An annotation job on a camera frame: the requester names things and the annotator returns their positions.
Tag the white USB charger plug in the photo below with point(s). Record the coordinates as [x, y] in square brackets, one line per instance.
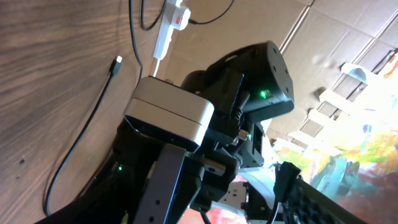
[178, 17]

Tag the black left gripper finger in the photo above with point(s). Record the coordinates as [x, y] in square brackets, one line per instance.
[302, 203]

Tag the white power strip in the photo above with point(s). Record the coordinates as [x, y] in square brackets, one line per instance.
[165, 32]

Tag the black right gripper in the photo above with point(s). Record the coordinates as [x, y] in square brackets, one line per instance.
[150, 180]

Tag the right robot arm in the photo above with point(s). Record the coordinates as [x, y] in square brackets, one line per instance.
[246, 87]

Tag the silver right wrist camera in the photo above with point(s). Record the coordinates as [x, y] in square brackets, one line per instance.
[169, 113]

